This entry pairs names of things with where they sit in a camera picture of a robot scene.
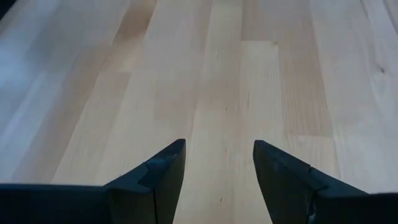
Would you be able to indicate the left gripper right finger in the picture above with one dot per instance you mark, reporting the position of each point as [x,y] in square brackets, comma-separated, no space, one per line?
[286,193]

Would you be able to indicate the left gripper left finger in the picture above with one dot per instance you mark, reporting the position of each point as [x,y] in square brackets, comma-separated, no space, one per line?
[155,193]

